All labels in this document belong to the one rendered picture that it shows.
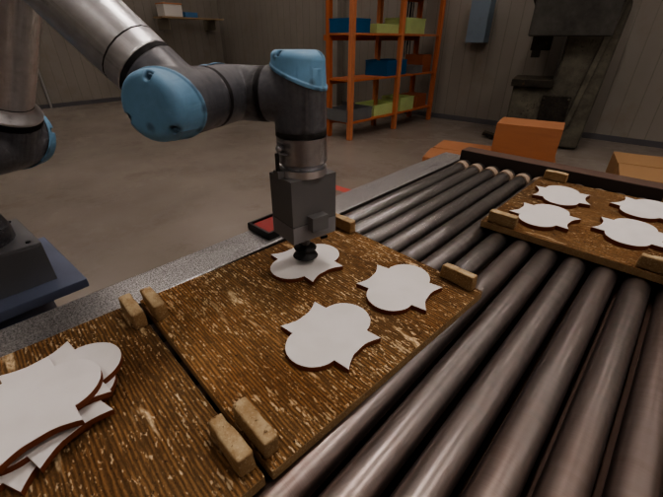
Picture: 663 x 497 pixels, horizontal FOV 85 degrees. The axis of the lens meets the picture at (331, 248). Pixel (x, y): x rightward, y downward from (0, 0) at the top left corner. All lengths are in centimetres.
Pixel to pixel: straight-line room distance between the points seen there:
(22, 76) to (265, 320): 59
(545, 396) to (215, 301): 46
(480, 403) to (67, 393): 45
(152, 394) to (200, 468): 11
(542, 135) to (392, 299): 309
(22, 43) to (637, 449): 100
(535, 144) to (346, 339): 321
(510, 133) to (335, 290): 311
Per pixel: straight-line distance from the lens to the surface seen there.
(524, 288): 70
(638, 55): 677
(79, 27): 51
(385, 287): 58
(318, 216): 56
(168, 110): 43
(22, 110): 90
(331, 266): 62
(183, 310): 59
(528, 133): 356
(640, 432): 55
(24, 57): 85
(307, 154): 53
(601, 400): 56
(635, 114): 681
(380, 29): 588
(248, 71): 55
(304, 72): 51
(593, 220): 100
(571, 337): 63
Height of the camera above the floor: 128
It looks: 30 degrees down
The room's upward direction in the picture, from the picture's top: straight up
